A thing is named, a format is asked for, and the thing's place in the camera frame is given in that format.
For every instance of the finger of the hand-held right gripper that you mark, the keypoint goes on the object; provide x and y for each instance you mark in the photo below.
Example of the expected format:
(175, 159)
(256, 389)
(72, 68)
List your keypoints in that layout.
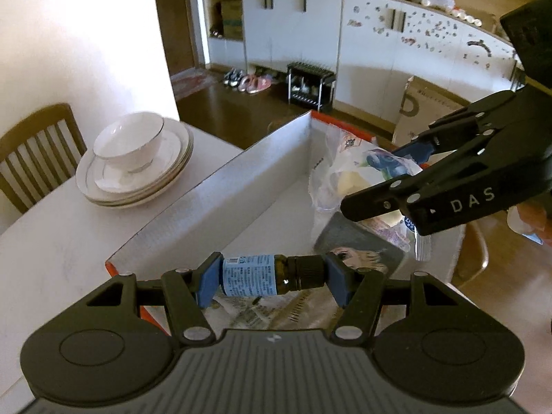
(375, 202)
(416, 150)

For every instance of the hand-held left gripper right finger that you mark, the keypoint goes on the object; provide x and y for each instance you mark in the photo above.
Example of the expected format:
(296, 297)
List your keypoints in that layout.
(339, 280)

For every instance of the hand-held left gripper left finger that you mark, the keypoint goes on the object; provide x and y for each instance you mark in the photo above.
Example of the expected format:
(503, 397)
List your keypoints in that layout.
(209, 280)

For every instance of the purple print packet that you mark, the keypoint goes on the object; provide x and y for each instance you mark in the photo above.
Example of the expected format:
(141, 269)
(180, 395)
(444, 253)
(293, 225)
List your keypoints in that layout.
(388, 230)

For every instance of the brown bottle blue label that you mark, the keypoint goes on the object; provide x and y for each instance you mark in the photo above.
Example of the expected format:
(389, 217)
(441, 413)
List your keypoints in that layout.
(250, 276)

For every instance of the grey anime print packet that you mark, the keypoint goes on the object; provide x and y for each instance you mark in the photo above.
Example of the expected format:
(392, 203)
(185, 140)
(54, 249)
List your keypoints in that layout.
(349, 235)

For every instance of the clear plastic snack bag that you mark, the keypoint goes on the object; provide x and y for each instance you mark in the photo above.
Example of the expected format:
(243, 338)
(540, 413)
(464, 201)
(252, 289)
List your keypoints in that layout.
(345, 172)

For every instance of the white printed packet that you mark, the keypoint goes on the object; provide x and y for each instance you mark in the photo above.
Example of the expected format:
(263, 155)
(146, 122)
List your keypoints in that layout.
(267, 312)

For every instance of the red cardboard box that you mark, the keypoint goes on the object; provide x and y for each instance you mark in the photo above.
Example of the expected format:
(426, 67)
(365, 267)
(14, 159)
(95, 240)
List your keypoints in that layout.
(241, 189)

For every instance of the person's right hand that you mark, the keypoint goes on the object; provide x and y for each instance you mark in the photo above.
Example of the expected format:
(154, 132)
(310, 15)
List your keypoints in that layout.
(539, 220)

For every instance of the large cardboard box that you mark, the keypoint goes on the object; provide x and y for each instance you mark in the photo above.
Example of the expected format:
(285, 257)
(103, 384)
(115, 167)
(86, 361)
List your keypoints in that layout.
(414, 95)

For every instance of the white bowl on plates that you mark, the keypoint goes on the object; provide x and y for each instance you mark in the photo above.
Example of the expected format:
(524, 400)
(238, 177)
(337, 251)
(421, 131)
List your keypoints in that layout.
(172, 172)

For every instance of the black shoe rack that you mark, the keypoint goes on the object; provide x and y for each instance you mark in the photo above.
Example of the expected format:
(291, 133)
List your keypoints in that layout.
(310, 86)

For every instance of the pink slippers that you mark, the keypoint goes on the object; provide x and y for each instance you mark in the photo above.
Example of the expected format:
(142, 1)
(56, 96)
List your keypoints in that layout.
(256, 84)

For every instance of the black white shoes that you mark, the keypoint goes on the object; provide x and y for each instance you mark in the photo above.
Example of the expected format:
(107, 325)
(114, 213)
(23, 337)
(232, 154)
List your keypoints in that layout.
(233, 78)

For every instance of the wooden slat-back chair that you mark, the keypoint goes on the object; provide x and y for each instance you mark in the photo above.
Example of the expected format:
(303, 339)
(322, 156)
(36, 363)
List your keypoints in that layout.
(39, 151)

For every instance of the small cardboard box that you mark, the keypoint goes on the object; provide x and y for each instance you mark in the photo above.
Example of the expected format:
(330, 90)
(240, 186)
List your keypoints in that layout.
(231, 19)

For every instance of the brown door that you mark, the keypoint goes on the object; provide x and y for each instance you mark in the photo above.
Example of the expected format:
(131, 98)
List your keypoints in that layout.
(181, 30)

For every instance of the white cabinet wall unit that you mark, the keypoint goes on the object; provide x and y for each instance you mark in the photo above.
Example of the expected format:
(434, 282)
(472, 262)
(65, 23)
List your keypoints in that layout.
(293, 30)

